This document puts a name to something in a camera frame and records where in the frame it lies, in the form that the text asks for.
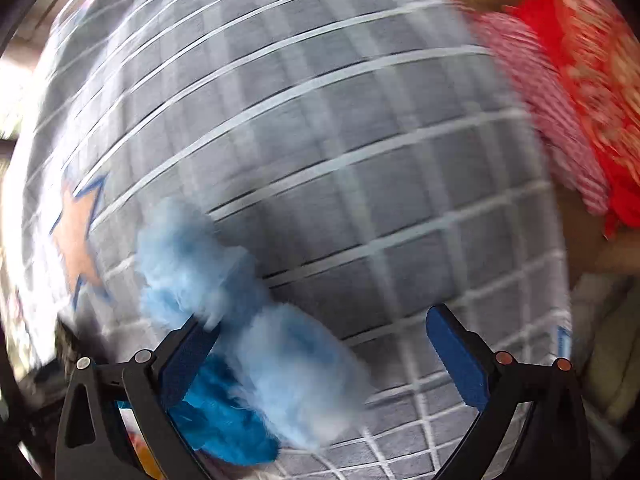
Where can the red embroidered cushion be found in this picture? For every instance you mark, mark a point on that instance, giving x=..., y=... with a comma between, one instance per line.
x=590, y=60

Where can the red checked cloth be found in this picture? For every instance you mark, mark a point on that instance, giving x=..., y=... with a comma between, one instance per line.
x=545, y=110

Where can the dark blue fluffy sock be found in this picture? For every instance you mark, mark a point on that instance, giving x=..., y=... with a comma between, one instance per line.
x=225, y=425

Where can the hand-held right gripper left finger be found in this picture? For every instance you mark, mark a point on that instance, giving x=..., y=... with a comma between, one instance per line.
x=190, y=360

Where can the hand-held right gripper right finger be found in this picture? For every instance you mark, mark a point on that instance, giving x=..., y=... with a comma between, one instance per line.
x=457, y=360

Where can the light blue fluffy sock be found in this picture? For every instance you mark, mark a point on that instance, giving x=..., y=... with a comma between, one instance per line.
x=280, y=360

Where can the grey checked star tablecloth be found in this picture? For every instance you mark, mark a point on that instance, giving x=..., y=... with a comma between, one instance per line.
x=350, y=110

